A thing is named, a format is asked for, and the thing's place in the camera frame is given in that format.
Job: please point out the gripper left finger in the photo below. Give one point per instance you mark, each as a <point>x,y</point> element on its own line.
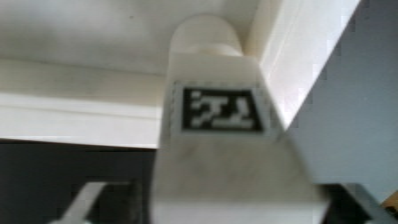
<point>106,204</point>

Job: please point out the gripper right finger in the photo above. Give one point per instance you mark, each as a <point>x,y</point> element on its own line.
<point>367,201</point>

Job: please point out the white table leg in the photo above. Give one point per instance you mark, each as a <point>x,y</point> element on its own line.
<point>230,176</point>

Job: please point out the white square table top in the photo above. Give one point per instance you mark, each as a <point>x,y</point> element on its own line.
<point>84,57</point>

